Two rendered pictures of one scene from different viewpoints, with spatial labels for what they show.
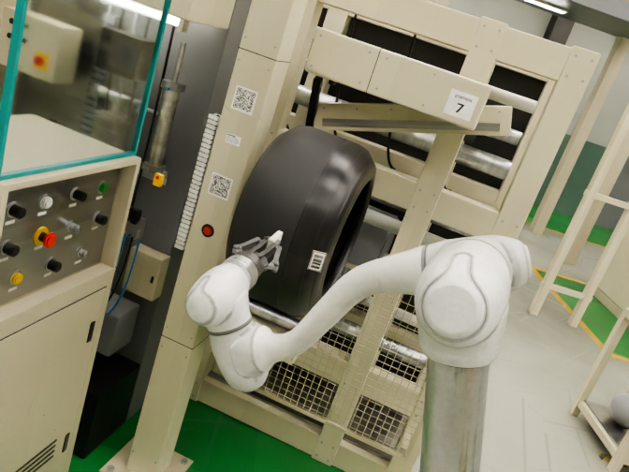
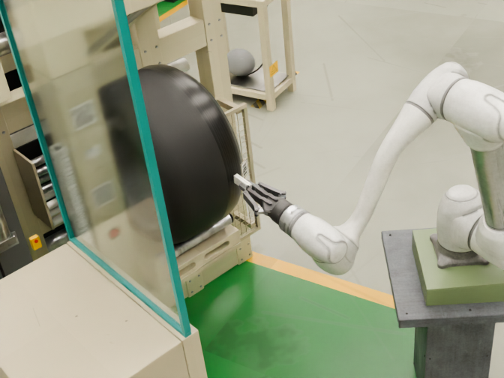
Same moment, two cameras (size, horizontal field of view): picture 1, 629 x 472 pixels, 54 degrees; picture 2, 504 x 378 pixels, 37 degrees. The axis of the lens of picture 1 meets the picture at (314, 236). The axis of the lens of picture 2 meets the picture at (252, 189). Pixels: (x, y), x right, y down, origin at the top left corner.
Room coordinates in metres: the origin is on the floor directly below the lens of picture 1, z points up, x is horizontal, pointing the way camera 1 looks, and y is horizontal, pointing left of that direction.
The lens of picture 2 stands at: (0.25, 1.53, 2.56)
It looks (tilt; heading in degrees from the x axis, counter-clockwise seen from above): 35 degrees down; 311
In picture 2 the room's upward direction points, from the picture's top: 7 degrees counter-clockwise
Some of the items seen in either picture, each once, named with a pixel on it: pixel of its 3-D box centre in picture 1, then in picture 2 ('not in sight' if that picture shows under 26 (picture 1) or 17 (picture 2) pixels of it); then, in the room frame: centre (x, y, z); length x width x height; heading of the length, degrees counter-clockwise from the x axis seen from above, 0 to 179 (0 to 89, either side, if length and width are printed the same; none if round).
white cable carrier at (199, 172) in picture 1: (199, 184); not in sight; (1.96, 0.42, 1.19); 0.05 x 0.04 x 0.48; 169
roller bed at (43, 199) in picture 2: not in sight; (56, 178); (2.36, 0.22, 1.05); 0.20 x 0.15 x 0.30; 79
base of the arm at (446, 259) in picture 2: not in sight; (457, 241); (1.07, -0.51, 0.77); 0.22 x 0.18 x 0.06; 127
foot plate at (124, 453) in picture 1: (148, 464); not in sight; (1.97, 0.33, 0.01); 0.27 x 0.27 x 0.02; 79
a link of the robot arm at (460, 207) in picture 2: not in sight; (462, 216); (1.05, -0.49, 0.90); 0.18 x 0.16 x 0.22; 163
